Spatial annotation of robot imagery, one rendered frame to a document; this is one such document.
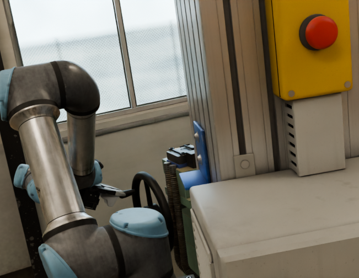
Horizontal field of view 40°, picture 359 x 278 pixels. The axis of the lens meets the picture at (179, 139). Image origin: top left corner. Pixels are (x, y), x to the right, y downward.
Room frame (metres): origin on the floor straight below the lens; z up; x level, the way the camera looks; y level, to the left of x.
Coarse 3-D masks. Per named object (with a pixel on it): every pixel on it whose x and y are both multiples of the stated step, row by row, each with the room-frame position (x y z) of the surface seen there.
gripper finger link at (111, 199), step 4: (104, 188) 1.54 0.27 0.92; (108, 188) 1.56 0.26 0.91; (116, 192) 1.55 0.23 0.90; (120, 192) 1.57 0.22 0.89; (104, 196) 1.55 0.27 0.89; (108, 196) 1.55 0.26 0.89; (112, 196) 1.56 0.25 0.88; (116, 196) 1.56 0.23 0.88; (108, 200) 1.55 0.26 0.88; (112, 200) 1.56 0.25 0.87; (108, 204) 1.55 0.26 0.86; (112, 204) 1.56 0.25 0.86
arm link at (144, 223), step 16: (128, 208) 1.03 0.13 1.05; (144, 208) 1.03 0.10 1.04; (112, 224) 0.96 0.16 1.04; (128, 224) 0.94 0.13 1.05; (144, 224) 0.94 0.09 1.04; (160, 224) 0.96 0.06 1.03; (112, 240) 0.93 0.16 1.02; (128, 240) 0.93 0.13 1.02; (144, 240) 0.93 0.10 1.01; (160, 240) 0.95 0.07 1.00; (128, 256) 0.92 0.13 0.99; (144, 256) 0.93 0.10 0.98; (160, 256) 0.95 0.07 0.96; (128, 272) 0.92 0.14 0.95; (144, 272) 0.93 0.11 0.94; (160, 272) 0.94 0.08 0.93
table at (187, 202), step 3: (162, 159) 1.85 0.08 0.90; (165, 159) 1.83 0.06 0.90; (162, 162) 1.85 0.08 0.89; (165, 186) 1.62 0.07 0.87; (165, 189) 1.62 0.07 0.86; (165, 192) 1.62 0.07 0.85; (180, 195) 1.52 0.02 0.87; (180, 198) 1.51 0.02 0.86; (183, 198) 1.50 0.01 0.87; (189, 198) 1.48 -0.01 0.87; (183, 201) 1.50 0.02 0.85; (186, 201) 1.48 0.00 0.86; (189, 201) 1.46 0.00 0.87; (183, 204) 1.50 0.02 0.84; (186, 204) 1.48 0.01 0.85; (189, 204) 1.46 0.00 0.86; (189, 207) 1.46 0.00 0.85
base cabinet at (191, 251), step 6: (186, 216) 1.72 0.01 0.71; (186, 222) 1.72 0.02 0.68; (186, 228) 1.73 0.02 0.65; (192, 228) 1.68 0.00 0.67; (186, 234) 1.74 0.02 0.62; (192, 234) 1.69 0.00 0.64; (186, 240) 1.74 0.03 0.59; (192, 240) 1.70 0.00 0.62; (186, 246) 1.74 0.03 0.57; (192, 246) 1.70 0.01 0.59; (192, 252) 1.70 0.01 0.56; (192, 258) 1.71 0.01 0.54; (192, 264) 1.72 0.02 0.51; (198, 270) 1.68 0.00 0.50
